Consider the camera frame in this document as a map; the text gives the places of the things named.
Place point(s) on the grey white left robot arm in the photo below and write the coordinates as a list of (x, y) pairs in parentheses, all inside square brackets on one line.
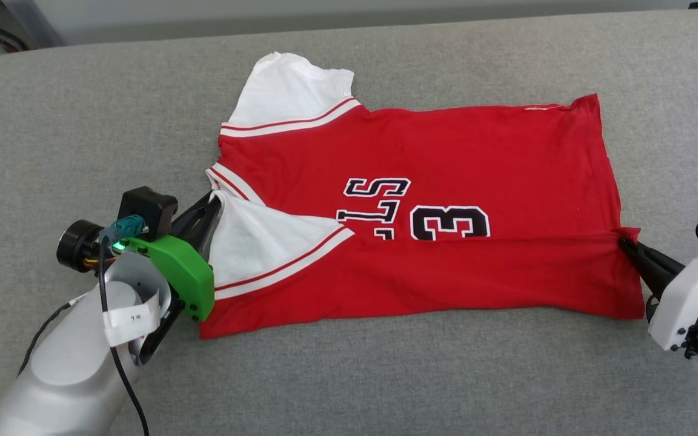
[(64, 363)]

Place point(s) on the red Bulls basketball jersey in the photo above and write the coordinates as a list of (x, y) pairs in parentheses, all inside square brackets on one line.
[(446, 151)]

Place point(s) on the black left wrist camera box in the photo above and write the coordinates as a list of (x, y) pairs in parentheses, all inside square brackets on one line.
[(149, 209)]

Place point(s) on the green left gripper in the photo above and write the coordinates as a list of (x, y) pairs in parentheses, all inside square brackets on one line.
[(188, 272)]

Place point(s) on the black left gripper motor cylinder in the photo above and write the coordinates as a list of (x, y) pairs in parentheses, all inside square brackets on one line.
[(76, 242)]

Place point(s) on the white partition screen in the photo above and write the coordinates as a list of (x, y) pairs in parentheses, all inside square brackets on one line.
[(325, 9)]

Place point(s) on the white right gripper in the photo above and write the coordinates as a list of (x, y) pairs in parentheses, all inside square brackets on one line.
[(685, 303)]

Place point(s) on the white paper label tag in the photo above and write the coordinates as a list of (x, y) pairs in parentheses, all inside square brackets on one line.
[(134, 318)]

